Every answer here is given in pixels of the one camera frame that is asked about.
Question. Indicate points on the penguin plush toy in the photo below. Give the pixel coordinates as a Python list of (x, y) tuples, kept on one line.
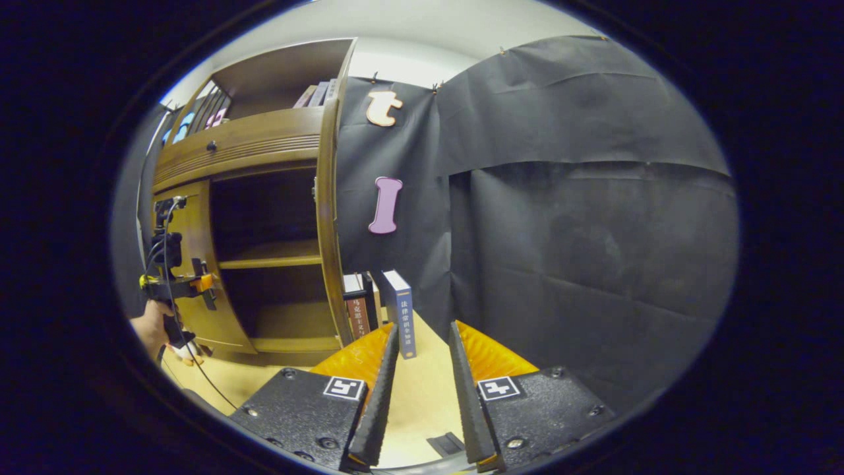
[(191, 353)]

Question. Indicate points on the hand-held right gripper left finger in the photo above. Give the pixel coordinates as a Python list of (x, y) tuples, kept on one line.
[(382, 409)]

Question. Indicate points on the blue book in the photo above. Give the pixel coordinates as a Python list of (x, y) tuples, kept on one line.
[(403, 316)]

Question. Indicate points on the grey shelf book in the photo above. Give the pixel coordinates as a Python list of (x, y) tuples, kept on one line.
[(318, 94)]

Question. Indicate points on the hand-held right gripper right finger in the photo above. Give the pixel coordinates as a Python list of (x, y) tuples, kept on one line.
[(471, 409)]

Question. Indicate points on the wooden inner cabinet shelf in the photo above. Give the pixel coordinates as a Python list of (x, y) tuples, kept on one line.
[(277, 254)]

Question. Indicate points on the black backdrop cloth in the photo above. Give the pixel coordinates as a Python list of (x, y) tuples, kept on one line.
[(580, 231)]

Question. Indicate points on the wooden double-door shoe cabinet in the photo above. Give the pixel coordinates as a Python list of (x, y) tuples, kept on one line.
[(277, 79)]

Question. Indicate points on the brown book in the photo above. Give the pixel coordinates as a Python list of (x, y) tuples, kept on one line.
[(370, 297)]

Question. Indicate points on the red-brown book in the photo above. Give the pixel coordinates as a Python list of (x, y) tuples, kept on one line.
[(358, 316)]

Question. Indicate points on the wooden cabinet drawer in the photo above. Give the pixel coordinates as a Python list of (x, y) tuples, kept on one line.
[(264, 142)]

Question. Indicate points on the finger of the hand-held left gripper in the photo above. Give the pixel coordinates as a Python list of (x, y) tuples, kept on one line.
[(203, 282)]

